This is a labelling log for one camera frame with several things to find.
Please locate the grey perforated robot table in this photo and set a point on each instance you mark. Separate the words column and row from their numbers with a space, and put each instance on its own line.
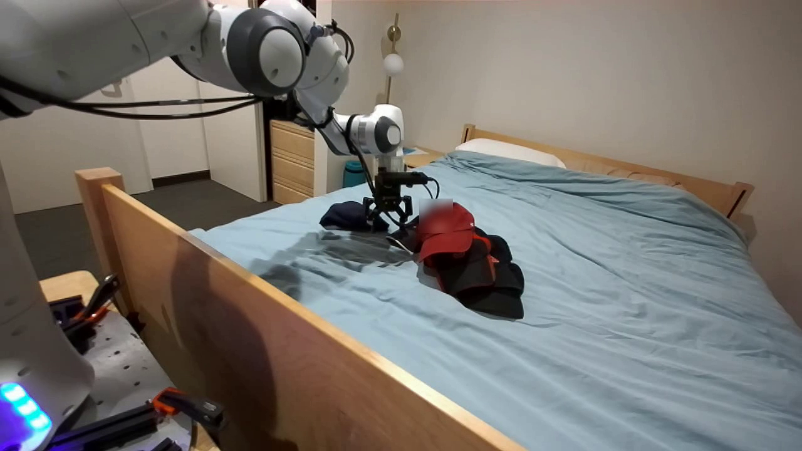
column 126, row 358

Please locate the navy cap with white logo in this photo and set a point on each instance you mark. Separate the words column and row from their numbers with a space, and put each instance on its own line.
column 347, row 215

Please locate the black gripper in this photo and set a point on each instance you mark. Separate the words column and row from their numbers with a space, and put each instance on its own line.
column 390, row 190

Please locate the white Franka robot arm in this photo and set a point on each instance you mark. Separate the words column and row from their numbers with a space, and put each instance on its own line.
column 75, row 40

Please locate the wooden dresser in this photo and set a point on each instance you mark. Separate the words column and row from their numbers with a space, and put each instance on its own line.
column 291, row 164

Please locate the small wooden box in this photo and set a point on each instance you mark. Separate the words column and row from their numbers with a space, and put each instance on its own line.
column 65, row 288

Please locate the red cap with black brim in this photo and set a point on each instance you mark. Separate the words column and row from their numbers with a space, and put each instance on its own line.
column 446, row 229

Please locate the wall lamp with white globe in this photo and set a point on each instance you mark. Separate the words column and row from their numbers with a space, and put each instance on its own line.
column 392, row 62

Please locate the white pillow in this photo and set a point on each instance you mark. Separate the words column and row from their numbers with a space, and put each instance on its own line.
column 509, row 150

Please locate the wooden bed frame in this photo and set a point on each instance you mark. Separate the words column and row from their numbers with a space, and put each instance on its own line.
column 277, row 367

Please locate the light blue bed sheet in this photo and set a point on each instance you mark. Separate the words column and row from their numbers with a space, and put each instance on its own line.
column 628, row 290

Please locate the orange and black tool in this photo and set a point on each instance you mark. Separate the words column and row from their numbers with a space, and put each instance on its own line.
column 189, row 406

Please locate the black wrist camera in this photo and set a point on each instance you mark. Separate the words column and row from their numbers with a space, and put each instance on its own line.
column 417, row 179

